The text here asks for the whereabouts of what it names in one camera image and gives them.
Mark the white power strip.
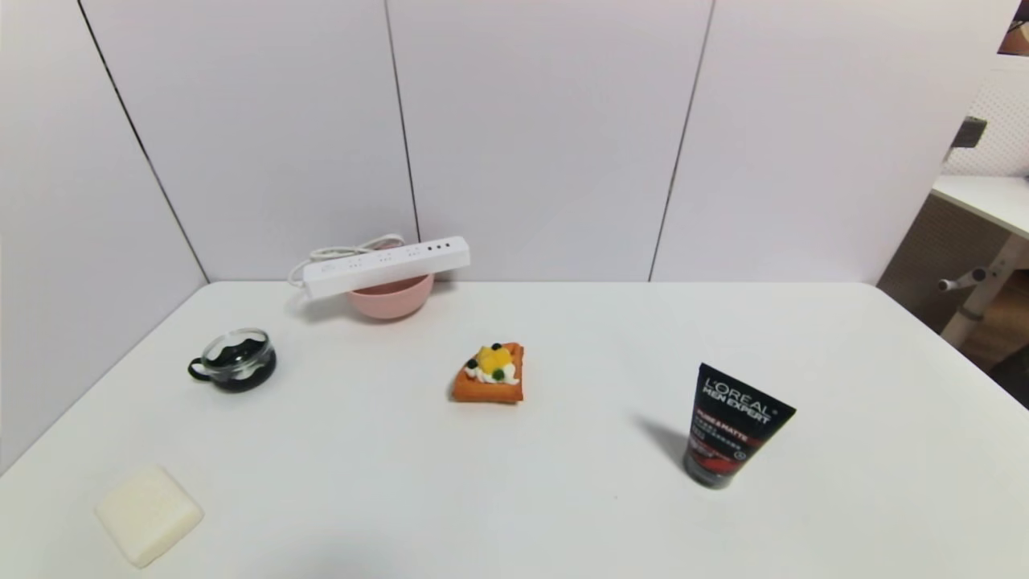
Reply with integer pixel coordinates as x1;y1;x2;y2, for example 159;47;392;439
301;235;472;301

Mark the white power strip cable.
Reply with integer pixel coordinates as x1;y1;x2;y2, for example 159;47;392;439
287;233;406;287

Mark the pink bowl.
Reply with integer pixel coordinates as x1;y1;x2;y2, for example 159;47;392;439
345;273;436;322

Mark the toy fruit toast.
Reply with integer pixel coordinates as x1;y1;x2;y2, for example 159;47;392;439
451;343;526;404

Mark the black L'Oreal face wash tube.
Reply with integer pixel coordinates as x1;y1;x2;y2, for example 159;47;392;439
683;363;797;490

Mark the brown desk panel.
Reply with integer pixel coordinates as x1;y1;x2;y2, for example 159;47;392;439
877;193;1015;332

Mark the cream soap bar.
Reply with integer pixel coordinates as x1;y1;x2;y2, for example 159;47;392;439
94;464;204;569

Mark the white desk leg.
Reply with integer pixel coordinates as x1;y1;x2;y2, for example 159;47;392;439
941;235;1029;348

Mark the white desk top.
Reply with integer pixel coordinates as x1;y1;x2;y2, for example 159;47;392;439
932;175;1029;239

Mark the black glass cup with handle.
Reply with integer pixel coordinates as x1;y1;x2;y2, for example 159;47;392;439
188;327;278;393

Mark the desk crank handle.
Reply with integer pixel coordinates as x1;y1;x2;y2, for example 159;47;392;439
937;268;988;292

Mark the dark wall-mounted box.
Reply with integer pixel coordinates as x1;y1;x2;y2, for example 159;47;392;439
951;116;988;150

